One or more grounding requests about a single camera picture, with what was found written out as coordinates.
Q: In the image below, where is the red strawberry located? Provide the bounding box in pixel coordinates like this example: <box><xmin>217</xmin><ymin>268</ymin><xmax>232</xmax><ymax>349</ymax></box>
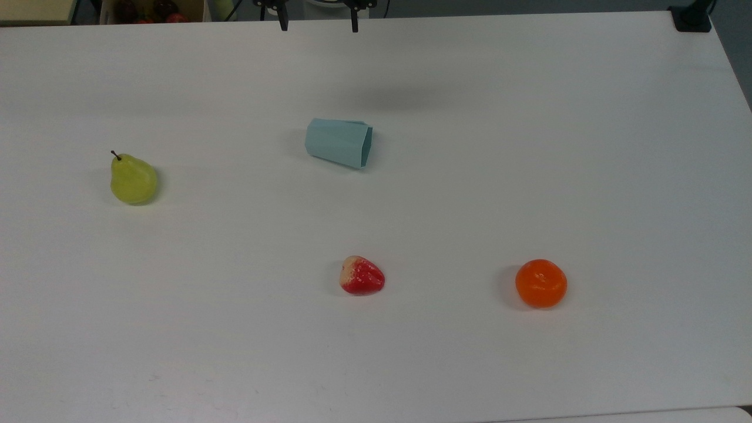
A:
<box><xmin>339</xmin><ymin>255</ymin><xmax>386</xmax><ymax>296</ymax></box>

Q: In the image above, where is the green pear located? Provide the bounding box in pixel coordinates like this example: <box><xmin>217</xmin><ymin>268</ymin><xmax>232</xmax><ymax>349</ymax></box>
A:
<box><xmin>110</xmin><ymin>150</ymin><xmax>159</xmax><ymax>206</ymax></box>

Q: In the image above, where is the light blue faceted mug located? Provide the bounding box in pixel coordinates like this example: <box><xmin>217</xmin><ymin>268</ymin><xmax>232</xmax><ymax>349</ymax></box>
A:
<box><xmin>304</xmin><ymin>117</ymin><xmax>374</xmax><ymax>170</ymax></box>

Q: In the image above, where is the cardboard box with fruit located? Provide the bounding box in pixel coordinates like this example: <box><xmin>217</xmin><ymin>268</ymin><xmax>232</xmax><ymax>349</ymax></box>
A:
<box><xmin>99</xmin><ymin>0</ymin><xmax>206</xmax><ymax>25</ymax></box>

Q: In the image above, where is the black table clamp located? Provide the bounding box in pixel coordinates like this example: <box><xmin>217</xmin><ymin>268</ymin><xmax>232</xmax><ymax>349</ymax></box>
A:
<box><xmin>669</xmin><ymin>0</ymin><xmax>716</xmax><ymax>33</ymax></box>

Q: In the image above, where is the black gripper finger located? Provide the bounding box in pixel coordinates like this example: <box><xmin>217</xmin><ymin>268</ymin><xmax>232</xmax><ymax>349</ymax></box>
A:
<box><xmin>343</xmin><ymin>0</ymin><xmax>378</xmax><ymax>33</ymax></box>
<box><xmin>253</xmin><ymin>0</ymin><xmax>290</xmax><ymax>32</ymax></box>

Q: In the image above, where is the orange mandarin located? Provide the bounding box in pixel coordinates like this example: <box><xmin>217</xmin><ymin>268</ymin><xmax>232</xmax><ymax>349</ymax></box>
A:
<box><xmin>515</xmin><ymin>258</ymin><xmax>569</xmax><ymax>310</ymax></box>

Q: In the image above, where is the wooden board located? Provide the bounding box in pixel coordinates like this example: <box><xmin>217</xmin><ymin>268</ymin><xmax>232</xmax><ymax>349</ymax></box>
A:
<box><xmin>0</xmin><ymin>0</ymin><xmax>79</xmax><ymax>25</ymax></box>

